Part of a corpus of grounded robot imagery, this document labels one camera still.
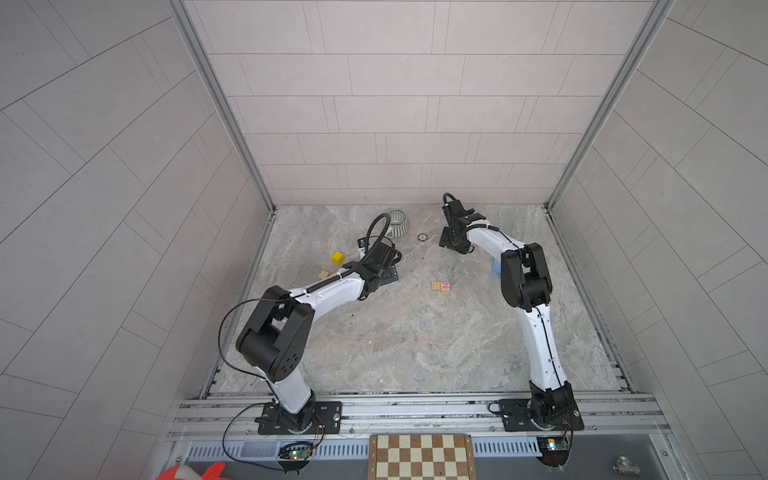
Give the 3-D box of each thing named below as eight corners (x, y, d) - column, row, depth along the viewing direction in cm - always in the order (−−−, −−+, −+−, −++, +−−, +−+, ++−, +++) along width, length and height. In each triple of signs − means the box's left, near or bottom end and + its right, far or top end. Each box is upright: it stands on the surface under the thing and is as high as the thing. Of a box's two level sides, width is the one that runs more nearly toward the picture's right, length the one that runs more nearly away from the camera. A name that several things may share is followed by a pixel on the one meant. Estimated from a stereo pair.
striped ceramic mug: (387, 241, 108) (387, 226, 102) (392, 220, 115) (392, 204, 108) (406, 243, 108) (406, 228, 101) (409, 222, 114) (410, 207, 108)
